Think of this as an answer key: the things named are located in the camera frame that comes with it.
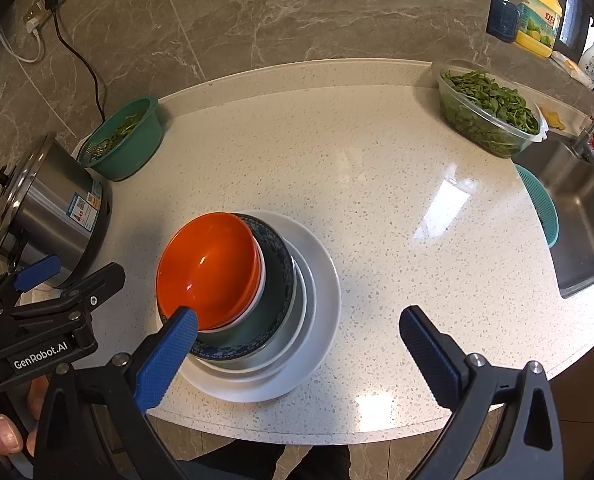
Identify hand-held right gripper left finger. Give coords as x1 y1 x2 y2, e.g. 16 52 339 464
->
29 305 200 480

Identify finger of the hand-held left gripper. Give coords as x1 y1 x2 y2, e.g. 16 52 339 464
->
0 254 62 317
7 261 126 322

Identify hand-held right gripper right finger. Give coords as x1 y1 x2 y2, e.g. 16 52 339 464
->
399 304 564 480

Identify orange bowl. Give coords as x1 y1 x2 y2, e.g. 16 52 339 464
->
156 212 262 332

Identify blue patterned ceramic bowl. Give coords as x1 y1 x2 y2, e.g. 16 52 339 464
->
158 213 298 362

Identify large white plate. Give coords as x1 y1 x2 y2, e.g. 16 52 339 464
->
179 209 342 404

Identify small white bowl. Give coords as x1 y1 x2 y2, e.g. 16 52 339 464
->
212 237 268 332

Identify medium deep white plate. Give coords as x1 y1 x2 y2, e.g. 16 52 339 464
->
189 230 318 383

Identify green plastic bowl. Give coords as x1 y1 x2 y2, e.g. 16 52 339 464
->
77 96 165 182

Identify small white plate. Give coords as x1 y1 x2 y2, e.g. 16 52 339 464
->
197 245 308 373

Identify person's left hand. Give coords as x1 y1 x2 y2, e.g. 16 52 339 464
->
0 375 45 461

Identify stainless steel pot with lid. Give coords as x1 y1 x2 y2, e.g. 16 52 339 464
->
0 131 112 288

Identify vegetable scraps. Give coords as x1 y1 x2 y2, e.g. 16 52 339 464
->
84 112 145 161

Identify person's dark trousers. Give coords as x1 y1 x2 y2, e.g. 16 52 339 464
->
174 440 352 480

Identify teal plastic colander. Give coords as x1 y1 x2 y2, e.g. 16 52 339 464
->
516 164 560 248

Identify stainless steel sink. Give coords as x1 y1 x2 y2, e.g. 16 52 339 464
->
514 132 594 300

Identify clear plastic bowl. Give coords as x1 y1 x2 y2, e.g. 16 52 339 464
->
437 59 548 158

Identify green leafy vegetables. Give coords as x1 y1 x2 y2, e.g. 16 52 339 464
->
442 70 540 156

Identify yellow sponge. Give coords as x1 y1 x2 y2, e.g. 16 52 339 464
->
539 105 568 131

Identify white cleaning cloth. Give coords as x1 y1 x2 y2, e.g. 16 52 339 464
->
551 50 594 86

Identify white spray bottle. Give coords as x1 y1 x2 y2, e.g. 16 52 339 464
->
578 30 594 86

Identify blue utensil holder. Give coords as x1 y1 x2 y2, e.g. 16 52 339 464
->
487 0 520 43

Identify yellow dish soap bottle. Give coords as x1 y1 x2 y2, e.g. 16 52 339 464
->
514 0 568 58

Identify black power cable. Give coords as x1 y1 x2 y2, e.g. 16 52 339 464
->
44 0 106 123

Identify white cable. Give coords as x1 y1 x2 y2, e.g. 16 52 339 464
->
0 22 44 64

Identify wall power socket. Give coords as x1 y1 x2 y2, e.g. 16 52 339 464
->
23 0 72 31

